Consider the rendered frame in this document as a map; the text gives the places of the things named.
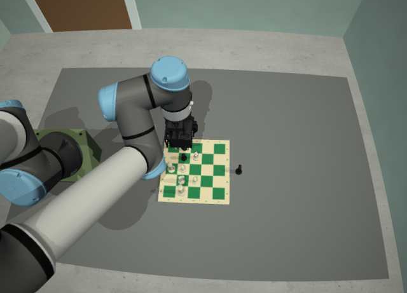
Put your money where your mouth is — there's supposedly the green and cream chessboard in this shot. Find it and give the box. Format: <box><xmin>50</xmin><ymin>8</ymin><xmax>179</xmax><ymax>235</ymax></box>
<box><xmin>158</xmin><ymin>139</ymin><xmax>230</xmax><ymax>205</ymax></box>

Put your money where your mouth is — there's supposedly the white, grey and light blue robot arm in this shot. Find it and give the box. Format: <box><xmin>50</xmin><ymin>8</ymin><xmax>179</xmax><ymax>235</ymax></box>
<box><xmin>0</xmin><ymin>56</ymin><xmax>194</xmax><ymax>293</ymax></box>

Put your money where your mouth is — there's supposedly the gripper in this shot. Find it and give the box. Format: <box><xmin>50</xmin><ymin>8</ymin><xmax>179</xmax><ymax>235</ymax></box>
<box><xmin>164</xmin><ymin>112</ymin><xmax>198</xmax><ymax>151</ymax></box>

